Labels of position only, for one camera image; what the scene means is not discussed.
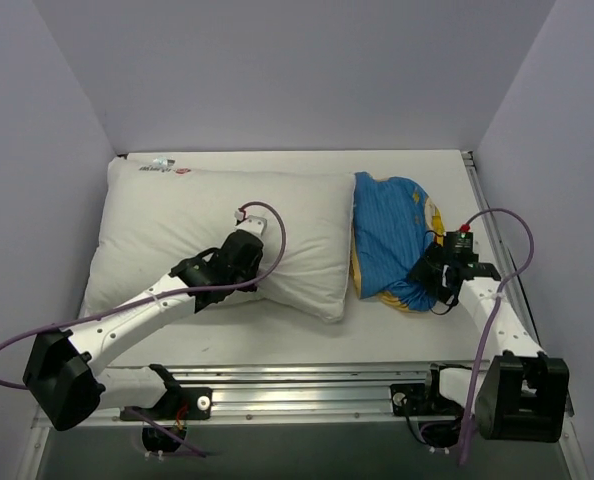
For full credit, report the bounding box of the blue Pikachu pillowcase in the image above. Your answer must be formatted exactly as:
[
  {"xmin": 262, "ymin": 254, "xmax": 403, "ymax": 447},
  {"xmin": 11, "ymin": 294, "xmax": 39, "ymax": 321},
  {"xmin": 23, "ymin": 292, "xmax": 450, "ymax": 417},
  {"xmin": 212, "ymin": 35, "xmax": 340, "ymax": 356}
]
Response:
[{"xmin": 351, "ymin": 172, "xmax": 445, "ymax": 313}]

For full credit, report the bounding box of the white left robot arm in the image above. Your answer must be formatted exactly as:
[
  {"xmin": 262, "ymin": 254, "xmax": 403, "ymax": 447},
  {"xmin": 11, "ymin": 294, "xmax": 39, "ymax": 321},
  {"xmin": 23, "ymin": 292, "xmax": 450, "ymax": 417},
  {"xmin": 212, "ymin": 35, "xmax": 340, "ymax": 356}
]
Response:
[{"xmin": 23, "ymin": 219, "xmax": 266, "ymax": 431}]

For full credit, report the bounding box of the aluminium front rail frame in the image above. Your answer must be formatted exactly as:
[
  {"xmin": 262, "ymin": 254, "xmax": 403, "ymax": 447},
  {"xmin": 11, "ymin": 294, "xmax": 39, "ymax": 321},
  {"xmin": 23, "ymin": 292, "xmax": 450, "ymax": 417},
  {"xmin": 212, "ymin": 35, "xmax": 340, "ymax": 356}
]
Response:
[{"xmin": 34, "ymin": 360, "xmax": 573, "ymax": 429}]

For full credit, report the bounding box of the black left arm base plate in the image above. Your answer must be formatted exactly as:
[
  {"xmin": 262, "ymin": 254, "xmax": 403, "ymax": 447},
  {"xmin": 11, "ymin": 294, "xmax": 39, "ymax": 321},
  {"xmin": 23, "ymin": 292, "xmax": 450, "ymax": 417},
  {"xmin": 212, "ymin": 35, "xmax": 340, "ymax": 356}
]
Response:
[{"xmin": 133, "ymin": 386, "xmax": 213, "ymax": 421}]

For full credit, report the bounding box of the aluminium right side rail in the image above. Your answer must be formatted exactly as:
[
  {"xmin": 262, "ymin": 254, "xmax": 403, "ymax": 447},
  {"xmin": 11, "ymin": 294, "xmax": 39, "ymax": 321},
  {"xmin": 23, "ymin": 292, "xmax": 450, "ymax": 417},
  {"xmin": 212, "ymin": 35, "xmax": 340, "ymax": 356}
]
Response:
[{"xmin": 461, "ymin": 151, "xmax": 539, "ymax": 341}]

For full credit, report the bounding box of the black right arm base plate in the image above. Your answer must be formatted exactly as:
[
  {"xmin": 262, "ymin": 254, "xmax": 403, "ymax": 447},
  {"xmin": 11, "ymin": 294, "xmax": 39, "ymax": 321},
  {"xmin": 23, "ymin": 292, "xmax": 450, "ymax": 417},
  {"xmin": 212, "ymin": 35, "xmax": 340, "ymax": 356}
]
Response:
[{"xmin": 389, "ymin": 383, "xmax": 463, "ymax": 417}]

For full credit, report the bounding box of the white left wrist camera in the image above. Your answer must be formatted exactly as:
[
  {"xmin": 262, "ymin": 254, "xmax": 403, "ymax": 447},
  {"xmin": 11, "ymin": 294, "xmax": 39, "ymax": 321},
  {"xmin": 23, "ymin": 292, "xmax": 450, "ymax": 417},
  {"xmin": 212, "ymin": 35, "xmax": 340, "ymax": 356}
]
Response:
[{"xmin": 234, "ymin": 209, "xmax": 267, "ymax": 238}]

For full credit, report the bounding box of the white pillow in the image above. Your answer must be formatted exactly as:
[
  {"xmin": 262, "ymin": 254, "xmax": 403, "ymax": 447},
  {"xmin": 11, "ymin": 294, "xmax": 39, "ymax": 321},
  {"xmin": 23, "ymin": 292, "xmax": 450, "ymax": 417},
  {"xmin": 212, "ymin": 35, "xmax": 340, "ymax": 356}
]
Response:
[{"xmin": 83, "ymin": 158, "xmax": 355, "ymax": 322}]

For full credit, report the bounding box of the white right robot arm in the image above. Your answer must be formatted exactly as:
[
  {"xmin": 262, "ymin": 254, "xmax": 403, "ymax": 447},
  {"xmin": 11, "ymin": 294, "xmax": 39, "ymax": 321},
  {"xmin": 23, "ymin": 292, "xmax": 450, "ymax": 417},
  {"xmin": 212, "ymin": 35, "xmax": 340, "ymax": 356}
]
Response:
[{"xmin": 408, "ymin": 227, "xmax": 569, "ymax": 443}]

